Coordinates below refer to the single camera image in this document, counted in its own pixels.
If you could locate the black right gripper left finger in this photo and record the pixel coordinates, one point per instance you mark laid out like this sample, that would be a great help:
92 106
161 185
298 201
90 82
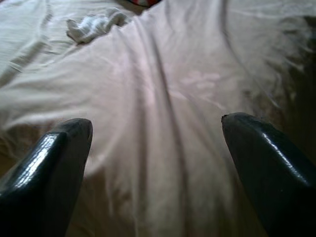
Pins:
44 185

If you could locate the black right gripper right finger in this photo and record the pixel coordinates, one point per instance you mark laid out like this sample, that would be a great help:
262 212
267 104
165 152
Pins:
271 185

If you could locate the beige bed sheet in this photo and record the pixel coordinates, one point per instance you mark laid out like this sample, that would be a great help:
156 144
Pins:
158 74

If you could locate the white crumpled cloth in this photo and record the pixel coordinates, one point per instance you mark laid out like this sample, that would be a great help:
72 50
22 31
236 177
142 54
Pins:
91 27

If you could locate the colourful striped bolster pillow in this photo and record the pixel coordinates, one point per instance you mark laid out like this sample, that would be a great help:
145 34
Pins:
142 2

